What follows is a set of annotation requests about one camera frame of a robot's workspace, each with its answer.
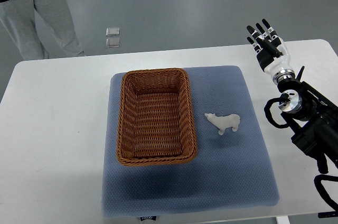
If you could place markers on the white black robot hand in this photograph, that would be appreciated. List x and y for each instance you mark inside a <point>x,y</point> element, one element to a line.
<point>271,51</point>

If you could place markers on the white bear figurine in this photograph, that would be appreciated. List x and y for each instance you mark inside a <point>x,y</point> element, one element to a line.
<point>224,122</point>

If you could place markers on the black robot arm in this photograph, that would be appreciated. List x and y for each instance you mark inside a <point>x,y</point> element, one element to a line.
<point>312,118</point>

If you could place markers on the brown wicker basket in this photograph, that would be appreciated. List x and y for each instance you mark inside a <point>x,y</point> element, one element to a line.
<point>156,121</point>

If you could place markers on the blue grey mat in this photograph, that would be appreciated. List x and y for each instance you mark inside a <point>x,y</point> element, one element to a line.
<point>232,170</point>

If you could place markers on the lower metal floor plate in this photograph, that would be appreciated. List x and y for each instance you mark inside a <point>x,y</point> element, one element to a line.
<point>112,42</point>

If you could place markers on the metal floor plate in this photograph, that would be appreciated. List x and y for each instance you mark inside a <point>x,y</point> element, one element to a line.
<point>112,31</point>
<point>112,42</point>

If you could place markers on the upper metal floor plate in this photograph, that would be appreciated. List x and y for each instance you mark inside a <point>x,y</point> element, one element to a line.
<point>112,31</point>

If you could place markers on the black table control panel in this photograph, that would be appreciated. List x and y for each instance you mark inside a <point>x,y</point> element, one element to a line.
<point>328,214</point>

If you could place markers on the person in grey trousers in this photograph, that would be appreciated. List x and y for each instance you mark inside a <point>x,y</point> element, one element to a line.
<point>18,18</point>

